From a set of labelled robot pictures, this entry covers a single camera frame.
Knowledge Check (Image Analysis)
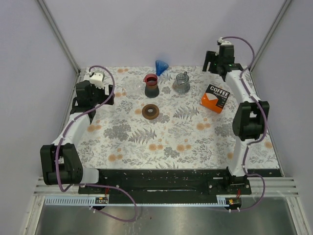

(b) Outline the white slotted cable duct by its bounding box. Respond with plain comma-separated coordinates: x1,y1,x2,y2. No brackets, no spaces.
45,195,241,208

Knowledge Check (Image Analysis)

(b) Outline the floral patterned table mat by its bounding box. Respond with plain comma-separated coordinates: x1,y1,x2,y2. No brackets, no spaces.
72,65,280,170

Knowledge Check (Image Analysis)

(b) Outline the blue plastic coffee dripper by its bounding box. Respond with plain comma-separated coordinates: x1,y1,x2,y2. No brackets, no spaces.
155,60,169,76

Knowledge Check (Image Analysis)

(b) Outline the orange coffee filter box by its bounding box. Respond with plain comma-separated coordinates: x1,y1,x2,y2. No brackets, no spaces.
200,84,230,114

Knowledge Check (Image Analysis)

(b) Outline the clear glass cup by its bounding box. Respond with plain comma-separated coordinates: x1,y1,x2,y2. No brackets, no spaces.
123,79,143,96

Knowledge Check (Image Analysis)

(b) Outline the grey carafe with red rim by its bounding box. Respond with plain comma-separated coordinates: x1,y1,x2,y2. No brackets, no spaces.
143,73,159,98

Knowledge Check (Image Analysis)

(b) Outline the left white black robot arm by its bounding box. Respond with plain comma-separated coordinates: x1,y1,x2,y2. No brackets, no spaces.
40,80,115,193

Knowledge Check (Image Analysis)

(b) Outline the brown wooden dripper ring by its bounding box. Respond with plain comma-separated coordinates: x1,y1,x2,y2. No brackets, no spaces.
141,103,160,120

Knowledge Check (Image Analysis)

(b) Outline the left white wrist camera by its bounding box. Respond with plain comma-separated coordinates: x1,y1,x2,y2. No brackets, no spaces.
84,71,105,90

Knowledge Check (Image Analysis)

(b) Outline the aluminium frame rail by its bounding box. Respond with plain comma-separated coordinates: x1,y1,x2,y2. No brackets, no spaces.
34,177,299,197

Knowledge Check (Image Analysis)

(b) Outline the clear glass server pitcher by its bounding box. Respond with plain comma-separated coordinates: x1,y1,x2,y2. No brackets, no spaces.
172,71,190,94

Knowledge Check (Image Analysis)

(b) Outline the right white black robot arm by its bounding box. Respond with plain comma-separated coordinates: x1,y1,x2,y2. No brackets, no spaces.
202,41,269,194

